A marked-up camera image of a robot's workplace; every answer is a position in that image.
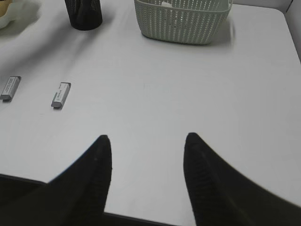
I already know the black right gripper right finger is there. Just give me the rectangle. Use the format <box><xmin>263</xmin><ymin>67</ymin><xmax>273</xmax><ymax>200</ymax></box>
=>
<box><xmin>183</xmin><ymin>133</ymin><xmax>301</xmax><ymax>226</ymax></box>

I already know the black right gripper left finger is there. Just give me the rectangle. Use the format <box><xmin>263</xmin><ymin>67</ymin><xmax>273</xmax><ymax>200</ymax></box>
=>
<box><xmin>0</xmin><ymin>135</ymin><xmax>112</xmax><ymax>226</ymax></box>

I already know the grey white eraser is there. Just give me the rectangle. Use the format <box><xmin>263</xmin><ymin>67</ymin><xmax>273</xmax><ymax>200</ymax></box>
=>
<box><xmin>0</xmin><ymin>76</ymin><xmax>22</xmax><ymax>101</ymax></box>
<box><xmin>51</xmin><ymin>82</ymin><xmax>71</xmax><ymax>109</ymax></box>

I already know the waste paper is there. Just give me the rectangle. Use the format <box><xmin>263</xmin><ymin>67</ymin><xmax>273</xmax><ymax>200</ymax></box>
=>
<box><xmin>161</xmin><ymin>1</ymin><xmax>173</xmax><ymax>8</ymax></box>

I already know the pale green plastic basket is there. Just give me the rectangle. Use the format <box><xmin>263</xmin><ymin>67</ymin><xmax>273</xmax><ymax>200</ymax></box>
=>
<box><xmin>134</xmin><ymin>0</ymin><xmax>233</xmax><ymax>45</ymax></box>

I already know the black mesh pen holder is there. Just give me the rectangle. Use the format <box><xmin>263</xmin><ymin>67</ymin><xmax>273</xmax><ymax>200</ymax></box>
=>
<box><xmin>64</xmin><ymin>0</ymin><xmax>103</xmax><ymax>31</ymax></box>

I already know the pale green wavy glass plate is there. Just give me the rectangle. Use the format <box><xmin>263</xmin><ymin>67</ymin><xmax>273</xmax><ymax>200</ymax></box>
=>
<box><xmin>0</xmin><ymin>0</ymin><xmax>41</xmax><ymax>30</ymax></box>

